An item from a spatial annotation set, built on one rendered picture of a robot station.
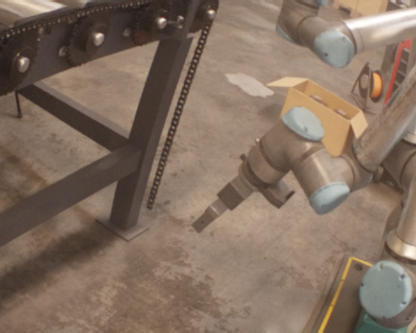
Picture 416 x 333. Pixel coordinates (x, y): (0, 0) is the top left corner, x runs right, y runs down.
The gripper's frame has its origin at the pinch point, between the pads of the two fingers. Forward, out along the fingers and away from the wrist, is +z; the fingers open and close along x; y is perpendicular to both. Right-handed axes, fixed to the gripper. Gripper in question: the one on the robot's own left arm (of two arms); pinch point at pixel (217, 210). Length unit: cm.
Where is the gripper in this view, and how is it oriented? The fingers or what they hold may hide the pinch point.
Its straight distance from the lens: 153.7
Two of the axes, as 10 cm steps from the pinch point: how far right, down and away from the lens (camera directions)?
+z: -5.4, 5.6, 6.3
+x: -5.2, 3.6, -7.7
